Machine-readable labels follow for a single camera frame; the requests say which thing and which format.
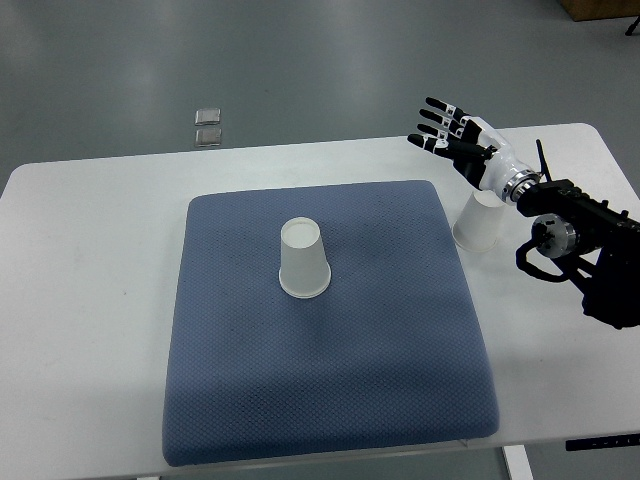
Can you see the metal floor plate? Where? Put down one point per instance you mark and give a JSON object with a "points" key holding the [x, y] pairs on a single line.
{"points": [[208, 137], [207, 116]]}

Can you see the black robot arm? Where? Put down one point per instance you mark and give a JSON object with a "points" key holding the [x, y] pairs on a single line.
{"points": [[578, 239]]}

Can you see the upper metal floor plate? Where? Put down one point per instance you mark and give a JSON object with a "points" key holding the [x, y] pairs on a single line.
{"points": [[207, 116]]}

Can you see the blue fabric cushion mat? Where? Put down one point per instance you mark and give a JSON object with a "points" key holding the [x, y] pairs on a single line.
{"points": [[390, 354]]}

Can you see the white table leg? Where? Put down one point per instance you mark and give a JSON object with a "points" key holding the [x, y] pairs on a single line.
{"points": [[517, 462]]}

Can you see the black tripod leg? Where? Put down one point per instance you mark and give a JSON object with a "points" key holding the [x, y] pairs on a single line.
{"points": [[632, 27]]}

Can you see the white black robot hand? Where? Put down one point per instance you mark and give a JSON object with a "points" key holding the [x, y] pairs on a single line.
{"points": [[478, 152]]}

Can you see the black table control panel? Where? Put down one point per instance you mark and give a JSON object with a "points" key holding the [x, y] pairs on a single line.
{"points": [[606, 442]]}

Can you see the lower metal floor plate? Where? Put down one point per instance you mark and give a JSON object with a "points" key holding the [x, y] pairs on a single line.
{"points": [[208, 137]]}

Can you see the brown cardboard box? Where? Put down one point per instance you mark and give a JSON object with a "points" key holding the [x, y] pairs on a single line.
{"points": [[587, 10]]}

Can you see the white paper cup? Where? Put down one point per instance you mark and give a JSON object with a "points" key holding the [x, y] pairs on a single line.
{"points": [[304, 270], [477, 227]]}

